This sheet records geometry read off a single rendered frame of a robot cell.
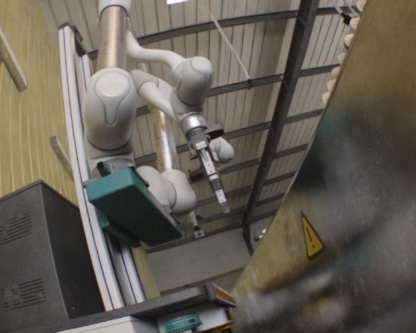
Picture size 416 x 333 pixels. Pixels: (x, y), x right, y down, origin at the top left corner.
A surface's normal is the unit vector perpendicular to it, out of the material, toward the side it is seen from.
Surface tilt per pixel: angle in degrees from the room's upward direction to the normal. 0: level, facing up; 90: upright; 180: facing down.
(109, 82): 96
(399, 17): 90
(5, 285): 90
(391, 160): 90
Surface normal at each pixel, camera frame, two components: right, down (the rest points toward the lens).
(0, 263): -0.18, -0.38
